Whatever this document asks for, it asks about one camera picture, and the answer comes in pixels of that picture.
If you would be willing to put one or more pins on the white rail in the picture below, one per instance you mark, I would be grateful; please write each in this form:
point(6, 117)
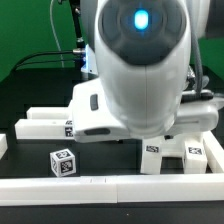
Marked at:
point(214, 152)
point(111, 189)

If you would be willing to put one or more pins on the white chair seat block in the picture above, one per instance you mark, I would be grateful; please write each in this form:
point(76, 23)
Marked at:
point(173, 146)

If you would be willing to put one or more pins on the white right rail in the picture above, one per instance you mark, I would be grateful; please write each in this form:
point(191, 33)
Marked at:
point(214, 152)

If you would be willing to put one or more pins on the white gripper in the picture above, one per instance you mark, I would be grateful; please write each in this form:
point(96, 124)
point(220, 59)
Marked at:
point(96, 117)

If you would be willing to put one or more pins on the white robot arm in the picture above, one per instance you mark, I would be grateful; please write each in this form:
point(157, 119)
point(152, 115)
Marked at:
point(142, 50)

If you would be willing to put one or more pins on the white tagged cube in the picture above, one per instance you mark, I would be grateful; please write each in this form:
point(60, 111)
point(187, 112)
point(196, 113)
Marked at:
point(63, 162)

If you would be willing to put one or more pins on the white tagged block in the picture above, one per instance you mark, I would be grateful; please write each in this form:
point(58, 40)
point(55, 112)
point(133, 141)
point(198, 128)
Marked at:
point(151, 156)

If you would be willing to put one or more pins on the white front rail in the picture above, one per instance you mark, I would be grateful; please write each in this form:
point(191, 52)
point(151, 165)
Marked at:
point(111, 189)

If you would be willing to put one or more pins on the white block left edge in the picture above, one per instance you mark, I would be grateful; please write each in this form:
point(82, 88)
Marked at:
point(3, 145)

